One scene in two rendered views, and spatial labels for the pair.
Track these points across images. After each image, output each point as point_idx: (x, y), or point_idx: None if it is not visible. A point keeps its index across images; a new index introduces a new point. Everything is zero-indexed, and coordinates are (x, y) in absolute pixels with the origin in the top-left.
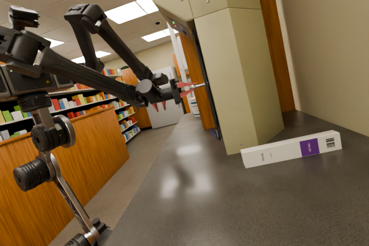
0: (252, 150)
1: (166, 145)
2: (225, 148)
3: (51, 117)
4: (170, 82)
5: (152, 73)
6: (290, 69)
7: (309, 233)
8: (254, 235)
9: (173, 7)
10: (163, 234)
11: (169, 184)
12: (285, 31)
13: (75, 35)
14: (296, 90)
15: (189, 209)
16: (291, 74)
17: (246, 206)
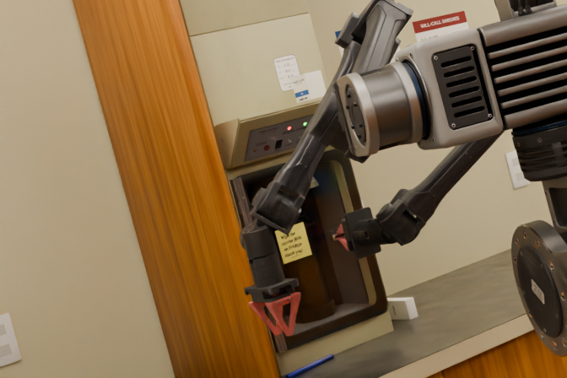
0: (403, 298)
1: (381, 373)
2: (391, 320)
3: (551, 214)
4: (370, 212)
5: (249, 213)
6: (140, 300)
7: (472, 288)
8: (492, 289)
9: None
10: None
11: (485, 315)
12: (127, 222)
13: (394, 40)
14: (164, 341)
15: (501, 299)
16: (144, 311)
17: (471, 298)
